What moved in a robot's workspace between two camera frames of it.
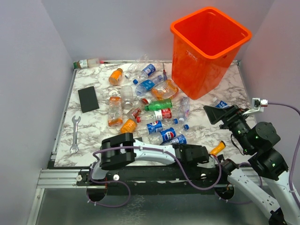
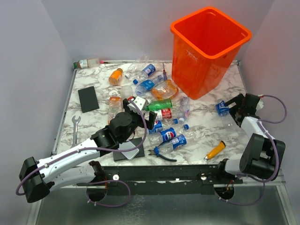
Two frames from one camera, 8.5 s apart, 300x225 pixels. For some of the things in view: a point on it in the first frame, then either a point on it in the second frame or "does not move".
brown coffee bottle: (84, 63) does not move
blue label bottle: (181, 139) does not move
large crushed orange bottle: (166, 91) does not move
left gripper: (198, 165) -> (150, 123)
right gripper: (215, 114) -> (240, 97)
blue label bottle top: (148, 71) does not move
